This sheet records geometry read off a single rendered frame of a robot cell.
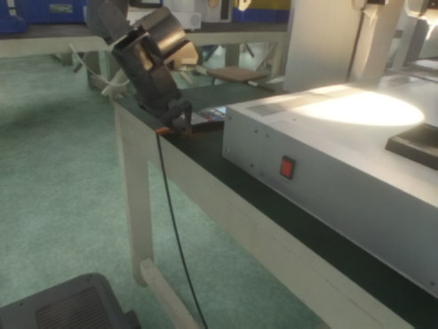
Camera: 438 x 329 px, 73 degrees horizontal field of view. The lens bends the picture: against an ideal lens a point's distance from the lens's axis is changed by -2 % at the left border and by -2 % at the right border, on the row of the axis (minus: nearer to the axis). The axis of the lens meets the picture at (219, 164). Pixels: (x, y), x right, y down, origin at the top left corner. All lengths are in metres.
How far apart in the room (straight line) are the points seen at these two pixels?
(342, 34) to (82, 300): 1.02
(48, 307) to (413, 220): 0.89
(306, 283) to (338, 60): 0.66
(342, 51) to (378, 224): 0.63
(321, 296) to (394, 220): 0.14
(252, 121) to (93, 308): 0.69
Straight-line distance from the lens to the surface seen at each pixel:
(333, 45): 0.95
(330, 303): 0.44
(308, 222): 0.45
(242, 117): 0.49
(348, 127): 0.50
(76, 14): 3.09
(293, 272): 0.45
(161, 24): 0.58
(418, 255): 0.39
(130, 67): 0.56
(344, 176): 0.39
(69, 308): 0.99
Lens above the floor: 1.02
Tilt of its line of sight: 29 degrees down
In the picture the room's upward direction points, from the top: 4 degrees clockwise
